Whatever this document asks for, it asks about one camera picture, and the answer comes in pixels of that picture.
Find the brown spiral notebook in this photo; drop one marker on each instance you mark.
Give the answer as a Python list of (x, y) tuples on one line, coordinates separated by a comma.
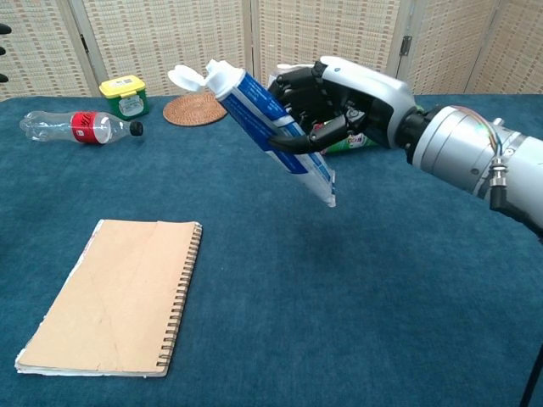
[(114, 297)]

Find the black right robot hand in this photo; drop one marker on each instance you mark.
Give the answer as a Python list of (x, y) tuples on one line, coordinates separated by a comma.
[(373, 91)]

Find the clear plastic bottle red label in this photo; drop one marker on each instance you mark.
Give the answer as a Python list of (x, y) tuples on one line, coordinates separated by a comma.
[(85, 127)]

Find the white steam iron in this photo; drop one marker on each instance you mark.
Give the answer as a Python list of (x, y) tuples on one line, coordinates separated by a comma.
[(292, 66)]

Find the round woven rattan coaster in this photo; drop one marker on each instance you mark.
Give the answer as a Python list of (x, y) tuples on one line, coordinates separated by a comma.
[(186, 111)]

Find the green cylindrical chips can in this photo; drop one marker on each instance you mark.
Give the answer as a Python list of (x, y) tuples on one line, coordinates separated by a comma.
[(352, 142)]

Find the white blue toothpaste tube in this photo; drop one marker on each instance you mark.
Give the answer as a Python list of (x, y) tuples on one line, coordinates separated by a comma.
[(254, 110)]

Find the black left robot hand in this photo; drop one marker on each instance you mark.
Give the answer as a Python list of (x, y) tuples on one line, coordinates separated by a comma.
[(3, 29)]

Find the green box yellow lid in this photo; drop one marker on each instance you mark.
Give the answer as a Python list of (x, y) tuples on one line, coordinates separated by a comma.
[(125, 97)]

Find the woven folding screen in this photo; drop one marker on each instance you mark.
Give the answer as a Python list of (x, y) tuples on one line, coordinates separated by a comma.
[(127, 42)]

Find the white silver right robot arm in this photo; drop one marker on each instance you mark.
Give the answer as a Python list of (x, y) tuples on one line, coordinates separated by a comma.
[(458, 144)]

